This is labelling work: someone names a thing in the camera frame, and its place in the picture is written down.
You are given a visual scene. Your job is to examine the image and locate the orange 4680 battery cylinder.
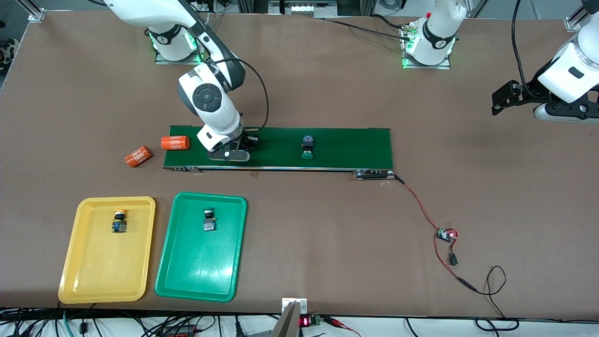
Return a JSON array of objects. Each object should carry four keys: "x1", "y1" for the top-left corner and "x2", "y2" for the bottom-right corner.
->
[
  {"x1": 161, "y1": 135, "x2": 190, "y2": 151},
  {"x1": 124, "y1": 146, "x2": 153, "y2": 169}
]

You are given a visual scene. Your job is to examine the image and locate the green belt conveyor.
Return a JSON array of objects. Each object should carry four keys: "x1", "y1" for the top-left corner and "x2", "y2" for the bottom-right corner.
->
[{"x1": 162, "y1": 125, "x2": 396, "y2": 182}]

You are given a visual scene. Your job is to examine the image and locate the green plastic tray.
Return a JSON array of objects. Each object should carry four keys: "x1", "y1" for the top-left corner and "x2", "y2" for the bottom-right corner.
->
[{"x1": 154, "y1": 191, "x2": 248, "y2": 302}]

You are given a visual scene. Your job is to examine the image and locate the metal rack with light strip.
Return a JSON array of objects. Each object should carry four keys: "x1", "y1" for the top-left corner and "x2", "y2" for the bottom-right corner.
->
[{"x1": 268, "y1": 0, "x2": 338, "y2": 18}]

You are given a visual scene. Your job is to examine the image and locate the yellow plastic tray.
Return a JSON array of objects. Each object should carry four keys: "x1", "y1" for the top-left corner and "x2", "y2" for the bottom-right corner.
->
[{"x1": 58, "y1": 196, "x2": 156, "y2": 304}]

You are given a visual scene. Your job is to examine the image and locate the red black power lead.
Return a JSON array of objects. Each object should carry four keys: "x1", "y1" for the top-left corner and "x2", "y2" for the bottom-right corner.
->
[{"x1": 433, "y1": 239, "x2": 479, "y2": 293}]

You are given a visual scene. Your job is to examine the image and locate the red clip leads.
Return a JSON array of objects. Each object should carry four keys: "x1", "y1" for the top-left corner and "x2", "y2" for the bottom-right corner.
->
[{"x1": 323, "y1": 316, "x2": 363, "y2": 337}]

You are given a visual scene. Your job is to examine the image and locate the orange power strip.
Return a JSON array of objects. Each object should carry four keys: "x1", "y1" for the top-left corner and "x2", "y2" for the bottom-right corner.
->
[{"x1": 161, "y1": 325, "x2": 195, "y2": 337}]

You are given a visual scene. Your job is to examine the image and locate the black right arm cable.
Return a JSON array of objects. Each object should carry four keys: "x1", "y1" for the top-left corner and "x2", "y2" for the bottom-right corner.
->
[{"x1": 201, "y1": 56, "x2": 270, "y2": 131}]

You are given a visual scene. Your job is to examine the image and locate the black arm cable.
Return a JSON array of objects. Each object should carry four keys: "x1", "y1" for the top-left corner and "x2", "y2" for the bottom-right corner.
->
[
  {"x1": 511, "y1": 0, "x2": 546, "y2": 101},
  {"x1": 201, "y1": 56, "x2": 270, "y2": 131}
]

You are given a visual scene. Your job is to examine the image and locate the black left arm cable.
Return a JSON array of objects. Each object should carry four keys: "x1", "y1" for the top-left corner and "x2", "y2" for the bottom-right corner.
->
[{"x1": 511, "y1": 0, "x2": 546, "y2": 101}]

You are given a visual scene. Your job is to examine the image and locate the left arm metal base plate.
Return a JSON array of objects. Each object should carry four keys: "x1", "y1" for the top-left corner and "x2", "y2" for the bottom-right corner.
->
[{"x1": 401, "y1": 21, "x2": 452, "y2": 70}]

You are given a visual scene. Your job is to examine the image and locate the aluminium frame profile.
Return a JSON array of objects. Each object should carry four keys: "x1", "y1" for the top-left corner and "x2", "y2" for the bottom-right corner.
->
[
  {"x1": 21, "y1": 0, "x2": 46, "y2": 22},
  {"x1": 565, "y1": 4, "x2": 588, "y2": 32}
]

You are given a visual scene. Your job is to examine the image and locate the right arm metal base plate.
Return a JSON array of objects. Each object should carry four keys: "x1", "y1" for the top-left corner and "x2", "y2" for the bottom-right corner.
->
[{"x1": 154, "y1": 44, "x2": 205, "y2": 65}]

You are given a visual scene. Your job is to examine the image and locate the red black twisted cable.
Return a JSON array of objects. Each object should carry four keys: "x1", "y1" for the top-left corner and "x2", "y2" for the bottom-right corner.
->
[{"x1": 394, "y1": 174, "x2": 443, "y2": 231}]

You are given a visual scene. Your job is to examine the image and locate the black base supply cable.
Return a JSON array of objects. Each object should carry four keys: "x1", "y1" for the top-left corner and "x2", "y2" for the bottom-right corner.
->
[{"x1": 314, "y1": 13, "x2": 415, "y2": 42}]

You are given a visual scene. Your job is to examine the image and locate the white metal bracket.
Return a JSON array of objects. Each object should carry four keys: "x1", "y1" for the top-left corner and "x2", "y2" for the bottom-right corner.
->
[{"x1": 282, "y1": 298, "x2": 308, "y2": 315}]

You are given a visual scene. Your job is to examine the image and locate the thin black looped cable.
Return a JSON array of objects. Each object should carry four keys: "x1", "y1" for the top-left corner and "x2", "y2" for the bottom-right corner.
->
[{"x1": 474, "y1": 265, "x2": 521, "y2": 332}]

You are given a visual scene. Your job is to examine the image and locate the grey camera post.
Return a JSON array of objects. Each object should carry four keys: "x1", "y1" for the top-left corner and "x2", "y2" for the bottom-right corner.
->
[{"x1": 270, "y1": 301, "x2": 302, "y2": 337}]

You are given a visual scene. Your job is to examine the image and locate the tangled black cable bundle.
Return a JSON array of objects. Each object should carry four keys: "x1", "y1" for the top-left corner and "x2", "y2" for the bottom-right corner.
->
[{"x1": 0, "y1": 307, "x2": 281, "y2": 337}]

